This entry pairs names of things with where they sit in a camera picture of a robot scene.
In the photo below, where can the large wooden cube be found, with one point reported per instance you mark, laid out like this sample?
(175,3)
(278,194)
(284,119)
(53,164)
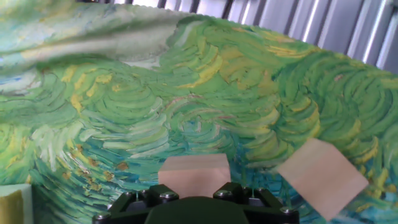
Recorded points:
(194,174)
(321,179)

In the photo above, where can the green blue painted cloth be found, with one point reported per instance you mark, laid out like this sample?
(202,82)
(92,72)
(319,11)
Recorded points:
(155,93)

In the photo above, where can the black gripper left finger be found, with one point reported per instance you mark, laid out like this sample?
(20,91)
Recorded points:
(130,202)

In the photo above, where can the gold tissue pack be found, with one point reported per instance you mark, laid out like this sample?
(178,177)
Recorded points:
(12,205)

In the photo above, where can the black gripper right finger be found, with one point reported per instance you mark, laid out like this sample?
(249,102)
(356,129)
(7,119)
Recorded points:
(267,205)

